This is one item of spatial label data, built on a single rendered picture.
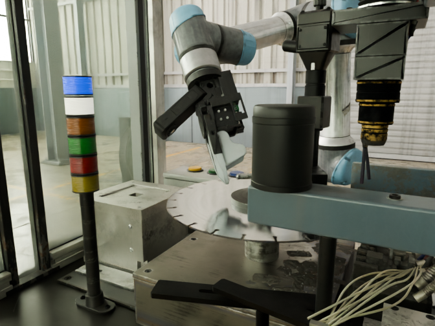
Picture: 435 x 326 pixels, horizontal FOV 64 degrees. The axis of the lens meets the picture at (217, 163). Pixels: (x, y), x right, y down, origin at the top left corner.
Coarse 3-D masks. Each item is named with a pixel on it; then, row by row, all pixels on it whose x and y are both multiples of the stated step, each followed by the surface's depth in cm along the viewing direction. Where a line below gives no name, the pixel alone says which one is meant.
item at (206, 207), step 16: (176, 192) 65; (192, 192) 65; (208, 192) 65; (224, 192) 65; (176, 208) 56; (192, 208) 56; (208, 208) 56; (224, 208) 56; (240, 208) 56; (192, 224) 50; (208, 224) 50; (224, 224) 50; (240, 224) 50; (256, 224) 50; (240, 240) 45; (256, 240) 44; (272, 240) 44; (288, 240) 44; (304, 240) 45
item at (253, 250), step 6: (246, 246) 61; (252, 246) 60; (258, 246) 59; (264, 246) 59; (270, 246) 59; (276, 246) 60; (246, 252) 61; (252, 252) 60; (258, 252) 59; (264, 252) 59; (270, 252) 59; (276, 252) 60; (252, 258) 60; (258, 258) 60; (264, 258) 59; (270, 258) 60; (276, 258) 61
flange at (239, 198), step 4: (244, 188) 64; (232, 192) 62; (236, 192) 62; (240, 192) 62; (244, 192) 61; (232, 196) 60; (236, 196) 60; (240, 196) 59; (244, 196) 59; (232, 200) 59; (236, 200) 58; (240, 200) 58; (244, 200) 57; (236, 204) 58; (240, 204) 57; (244, 204) 56; (244, 208) 56
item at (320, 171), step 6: (312, 66) 54; (318, 132) 56; (318, 138) 56; (318, 144) 57; (312, 168) 56; (318, 168) 56; (312, 174) 52; (318, 174) 52; (324, 174) 52; (312, 180) 52; (318, 180) 52; (324, 180) 52
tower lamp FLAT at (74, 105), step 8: (64, 96) 56; (72, 96) 55; (80, 96) 55; (88, 96) 56; (72, 104) 55; (80, 104) 55; (88, 104) 56; (72, 112) 55; (80, 112) 56; (88, 112) 56
